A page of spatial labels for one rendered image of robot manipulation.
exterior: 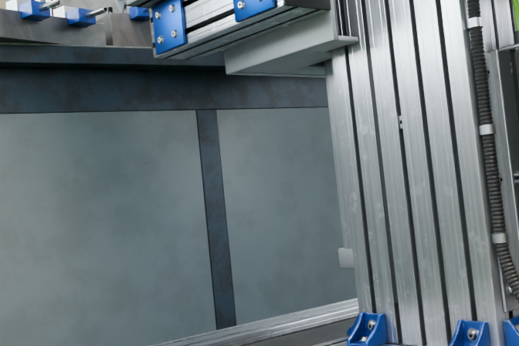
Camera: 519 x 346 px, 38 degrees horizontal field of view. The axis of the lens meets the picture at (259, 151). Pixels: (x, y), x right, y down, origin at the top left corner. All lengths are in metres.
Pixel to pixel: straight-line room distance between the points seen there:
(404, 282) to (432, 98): 0.27
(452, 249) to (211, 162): 0.78
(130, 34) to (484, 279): 0.97
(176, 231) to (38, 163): 0.33
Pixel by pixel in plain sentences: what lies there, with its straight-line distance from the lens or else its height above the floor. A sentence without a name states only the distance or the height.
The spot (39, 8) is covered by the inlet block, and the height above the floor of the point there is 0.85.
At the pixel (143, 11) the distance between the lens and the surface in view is 1.68.
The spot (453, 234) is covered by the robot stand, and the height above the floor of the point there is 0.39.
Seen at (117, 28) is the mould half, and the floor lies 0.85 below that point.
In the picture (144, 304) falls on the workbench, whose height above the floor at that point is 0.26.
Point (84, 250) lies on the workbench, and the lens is 1.57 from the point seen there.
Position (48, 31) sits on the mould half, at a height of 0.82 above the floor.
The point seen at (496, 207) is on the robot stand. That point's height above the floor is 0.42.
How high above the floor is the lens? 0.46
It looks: 4 degrees up
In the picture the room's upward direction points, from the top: 6 degrees counter-clockwise
